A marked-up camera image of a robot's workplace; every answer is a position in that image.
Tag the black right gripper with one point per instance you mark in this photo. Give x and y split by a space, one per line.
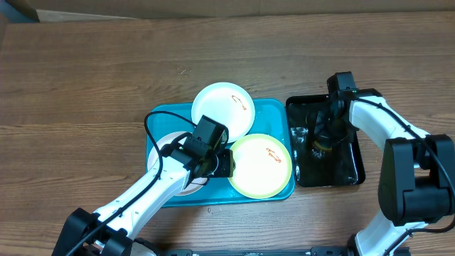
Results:
323 125

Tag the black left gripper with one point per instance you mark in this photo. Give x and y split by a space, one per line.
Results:
227 166

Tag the green yellow sponge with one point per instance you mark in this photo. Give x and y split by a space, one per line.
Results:
320 147

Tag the white plate with sauce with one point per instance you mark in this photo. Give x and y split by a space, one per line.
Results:
228 104

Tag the yellow-green rimmed plate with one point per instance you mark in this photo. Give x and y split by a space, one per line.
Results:
262 166

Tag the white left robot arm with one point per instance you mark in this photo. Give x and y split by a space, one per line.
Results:
116 224

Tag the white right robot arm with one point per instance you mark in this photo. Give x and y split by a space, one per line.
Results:
416 187

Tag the black water tray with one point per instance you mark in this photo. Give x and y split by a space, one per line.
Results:
341 167

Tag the blue plastic tray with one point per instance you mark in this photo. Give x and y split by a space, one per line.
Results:
270 119

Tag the pink rimmed white plate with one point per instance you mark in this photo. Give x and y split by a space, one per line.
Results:
153 158

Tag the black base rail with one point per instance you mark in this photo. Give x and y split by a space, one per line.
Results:
314 251

